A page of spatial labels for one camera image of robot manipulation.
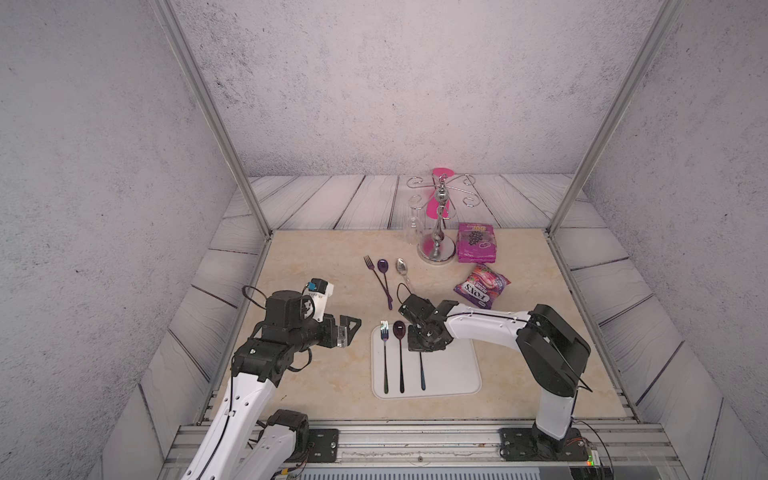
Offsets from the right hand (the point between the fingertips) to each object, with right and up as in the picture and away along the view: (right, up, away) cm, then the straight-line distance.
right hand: (416, 345), depth 89 cm
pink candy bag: (+24, +16, +13) cm, 31 cm away
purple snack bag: (+23, +31, +18) cm, 43 cm away
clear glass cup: (+1, +36, +11) cm, 38 cm away
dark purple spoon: (-5, +4, +2) cm, 7 cm away
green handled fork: (-10, +3, +4) cm, 11 cm away
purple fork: (-14, +22, +21) cm, 34 cm away
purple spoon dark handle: (-11, +22, +19) cm, 31 cm away
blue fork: (+1, -7, -5) cm, 8 cm away
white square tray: (-6, -6, -4) cm, 9 cm away
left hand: (-17, +11, -16) cm, 26 cm away
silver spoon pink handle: (-4, +22, +19) cm, 29 cm away
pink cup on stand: (+8, +44, +9) cm, 45 cm away
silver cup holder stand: (+10, +30, +25) cm, 40 cm away
